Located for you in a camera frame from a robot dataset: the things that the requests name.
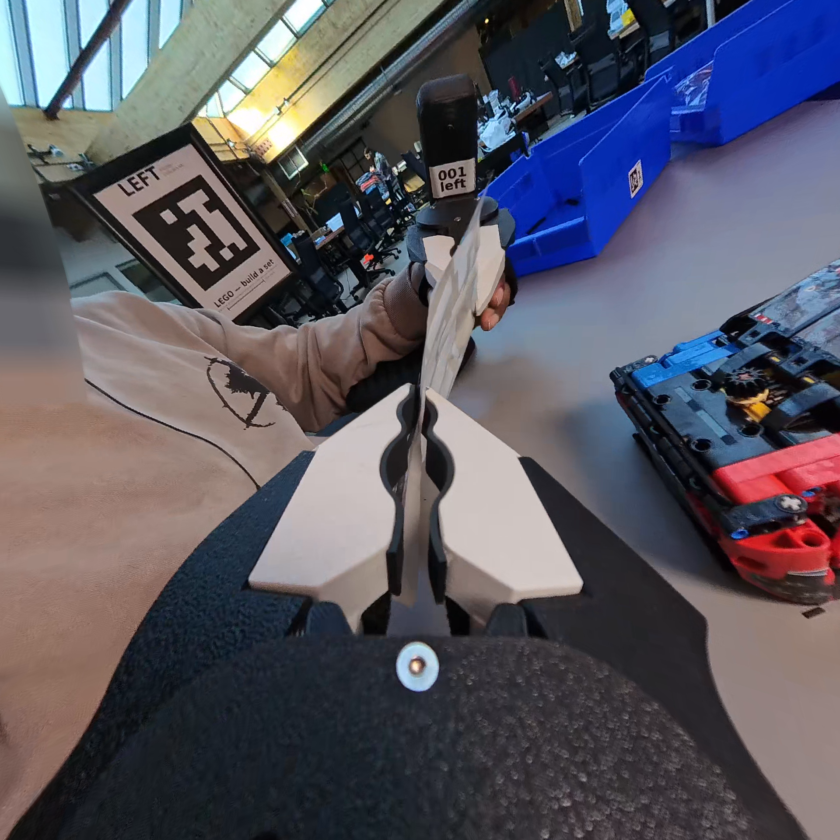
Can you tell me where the clear plastic bag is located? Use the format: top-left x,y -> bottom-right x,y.
672,62 -> 718,142

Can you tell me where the person's beige sweatshirt torso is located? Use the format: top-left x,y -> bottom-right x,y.
0,292 -> 316,808

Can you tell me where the person's left forearm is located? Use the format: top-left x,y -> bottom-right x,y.
217,262 -> 431,434

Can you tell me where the lego race car model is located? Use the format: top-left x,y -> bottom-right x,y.
610,259 -> 840,605

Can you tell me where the lego sticker sheet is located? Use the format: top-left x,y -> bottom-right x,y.
394,197 -> 488,608

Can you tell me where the row of black office chairs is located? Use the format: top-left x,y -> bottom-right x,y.
285,184 -> 421,319

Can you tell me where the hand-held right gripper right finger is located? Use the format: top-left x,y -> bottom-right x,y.
423,387 -> 584,631

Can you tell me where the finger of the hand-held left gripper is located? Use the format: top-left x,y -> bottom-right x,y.
423,236 -> 462,286
471,226 -> 506,316

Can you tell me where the black framed marker sign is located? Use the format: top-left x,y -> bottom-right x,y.
72,121 -> 299,326

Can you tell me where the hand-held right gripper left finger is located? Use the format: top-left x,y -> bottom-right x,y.
248,384 -> 421,634

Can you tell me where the person's left hand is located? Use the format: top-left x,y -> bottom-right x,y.
476,282 -> 511,332

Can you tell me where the blue bin with tag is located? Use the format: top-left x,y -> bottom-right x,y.
482,72 -> 673,277

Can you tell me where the dark roof beam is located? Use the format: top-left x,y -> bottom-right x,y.
45,0 -> 132,120

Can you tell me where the blue plastic bin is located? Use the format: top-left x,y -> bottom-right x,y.
646,0 -> 798,83
669,13 -> 840,147

